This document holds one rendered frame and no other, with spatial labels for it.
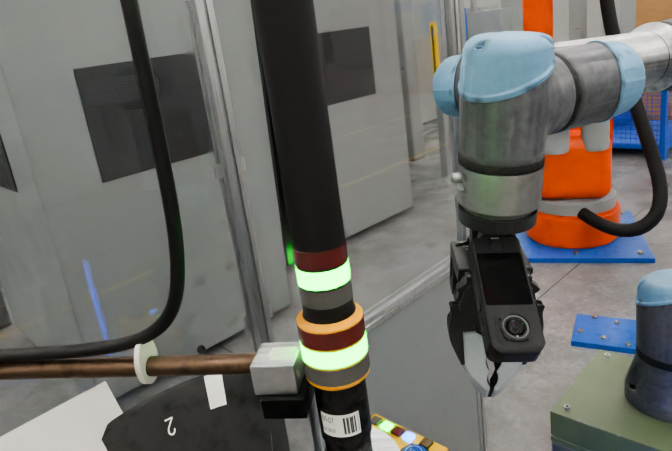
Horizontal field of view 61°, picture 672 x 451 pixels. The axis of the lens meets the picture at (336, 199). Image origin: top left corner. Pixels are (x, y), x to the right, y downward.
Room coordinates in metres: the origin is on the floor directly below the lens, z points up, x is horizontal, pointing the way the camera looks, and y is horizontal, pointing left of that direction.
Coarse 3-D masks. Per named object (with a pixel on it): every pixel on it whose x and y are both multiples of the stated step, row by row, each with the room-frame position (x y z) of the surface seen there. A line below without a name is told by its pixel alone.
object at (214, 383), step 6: (204, 378) 0.48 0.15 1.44; (210, 378) 0.48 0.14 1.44; (216, 378) 0.48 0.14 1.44; (210, 384) 0.48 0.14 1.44; (216, 384) 0.48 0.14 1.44; (222, 384) 0.48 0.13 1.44; (210, 390) 0.48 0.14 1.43; (216, 390) 0.48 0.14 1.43; (222, 390) 0.48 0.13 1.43; (210, 396) 0.47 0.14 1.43; (216, 396) 0.47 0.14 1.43; (222, 396) 0.47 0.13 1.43; (210, 402) 0.47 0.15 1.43; (216, 402) 0.47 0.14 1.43; (222, 402) 0.47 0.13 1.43; (210, 408) 0.46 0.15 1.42
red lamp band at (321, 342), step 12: (360, 324) 0.32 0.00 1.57; (300, 336) 0.32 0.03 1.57; (312, 336) 0.31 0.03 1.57; (324, 336) 0.31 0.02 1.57; (336, 336) 0.31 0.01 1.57; (348, 336) 0.31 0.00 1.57; (360, 336) 0.32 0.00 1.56; (312, 348) 0.31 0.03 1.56; (324, 348) 0.31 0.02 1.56; (336, 348) 0.31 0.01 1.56
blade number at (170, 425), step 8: (160, 416) 0.46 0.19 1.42; (168, 416) 0.46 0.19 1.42; (176, 416) 0.46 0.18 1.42; (160, 424) 0.46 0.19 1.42; (168, 424) 0.46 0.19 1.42; (176, 424) 0.46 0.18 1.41; (168, 432) 0.45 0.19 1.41; (176, 432) 0.45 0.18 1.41; (168, 440) 0.45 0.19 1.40; (176, 440) 0.45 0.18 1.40
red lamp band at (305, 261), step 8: (336, 248) 0.32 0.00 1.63; (344, 248) 0.32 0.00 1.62; (296, 256) 0.32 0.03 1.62; (304, 256) 0.31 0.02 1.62; (312, 256) 0.31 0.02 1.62; (320, 256) 0.31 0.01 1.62; (328, 256) 0.31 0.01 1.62; (336, 256) 0.31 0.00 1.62; (344, 256) 0.32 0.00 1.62; (296, 264) 0.32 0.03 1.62; (304, 264) 0.32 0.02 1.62; (312, 264) 0.31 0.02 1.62; (320, 264) 0.31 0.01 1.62; (328, 264) 0.31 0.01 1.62; (336, 264) 0.31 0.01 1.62
